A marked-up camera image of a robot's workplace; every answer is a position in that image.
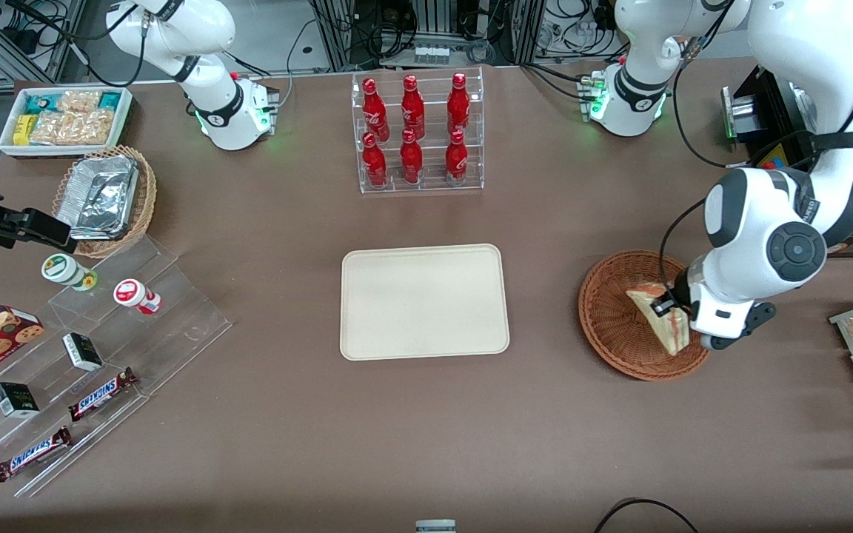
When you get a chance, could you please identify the triangular sandwich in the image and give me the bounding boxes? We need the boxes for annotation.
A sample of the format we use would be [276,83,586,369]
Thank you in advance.
[626,281,691,357]

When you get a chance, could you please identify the round brown wicker basket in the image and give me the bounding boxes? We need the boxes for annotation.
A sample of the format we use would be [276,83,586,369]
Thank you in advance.
[578,249,717,383]

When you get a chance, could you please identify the light tan wicker basket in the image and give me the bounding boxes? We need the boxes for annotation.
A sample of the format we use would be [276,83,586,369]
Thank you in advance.
[52,145,158,259]

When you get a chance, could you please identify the cream rectangular plastic tray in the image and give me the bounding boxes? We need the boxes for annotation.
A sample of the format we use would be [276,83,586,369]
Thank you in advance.
[340,244,511,362]

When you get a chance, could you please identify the green lid yogurt cup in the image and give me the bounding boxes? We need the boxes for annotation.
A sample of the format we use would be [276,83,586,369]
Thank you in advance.
[41,252,98,292]

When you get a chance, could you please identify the silver foil container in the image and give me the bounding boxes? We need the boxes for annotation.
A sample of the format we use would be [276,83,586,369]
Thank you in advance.
[56,155,139,242]

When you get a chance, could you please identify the white rectangular snack bin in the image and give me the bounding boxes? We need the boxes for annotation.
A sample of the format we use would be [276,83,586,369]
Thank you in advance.
[0,84,134,159]

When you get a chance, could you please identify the red lid yogurt cup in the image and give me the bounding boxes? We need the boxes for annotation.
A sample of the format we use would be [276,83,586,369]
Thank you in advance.
[113,278,163,316]

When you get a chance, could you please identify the clear peanut snack bag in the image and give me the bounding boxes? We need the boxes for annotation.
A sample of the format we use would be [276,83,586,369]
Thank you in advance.
[56,90,102,114]
[30,109,114,147]

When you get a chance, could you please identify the small black carton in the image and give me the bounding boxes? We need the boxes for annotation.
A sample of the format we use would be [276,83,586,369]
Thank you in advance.
[61,332,104,373]
[0,381,41,420]

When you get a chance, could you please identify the clear acrylic stepped stand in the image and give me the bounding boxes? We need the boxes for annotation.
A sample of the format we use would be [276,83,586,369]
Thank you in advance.
[0,235,234,499]

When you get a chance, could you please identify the Snickers chocolate bar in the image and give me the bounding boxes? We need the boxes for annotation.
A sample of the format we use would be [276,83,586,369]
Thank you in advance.
[0,426,74,484]
[68,367,139,423]

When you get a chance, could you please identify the red cola bottle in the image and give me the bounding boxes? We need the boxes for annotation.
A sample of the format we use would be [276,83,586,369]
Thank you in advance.
[444,130,469,187]
[446,72,472,137]
[400,74,427,141]
[398,128,425,185]
[361,78,391,142]
[361,132,389,189]

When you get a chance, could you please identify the clear acrylic bottle rack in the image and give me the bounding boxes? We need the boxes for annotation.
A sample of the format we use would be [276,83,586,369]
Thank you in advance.
[350,66,486,195]

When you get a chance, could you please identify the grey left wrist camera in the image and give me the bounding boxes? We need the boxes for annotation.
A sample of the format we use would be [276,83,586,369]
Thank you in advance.
[699,301,777,352]

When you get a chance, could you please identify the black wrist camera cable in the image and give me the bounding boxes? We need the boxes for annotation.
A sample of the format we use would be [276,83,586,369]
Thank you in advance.
[658,196,710,297]

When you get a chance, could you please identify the black looping cable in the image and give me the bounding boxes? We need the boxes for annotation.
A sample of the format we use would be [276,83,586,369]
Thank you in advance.
[592,497,702,533]

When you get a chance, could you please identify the aluminium frame equipment rack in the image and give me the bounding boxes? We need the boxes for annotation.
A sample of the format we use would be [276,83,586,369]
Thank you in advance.
[307,0,547,73]

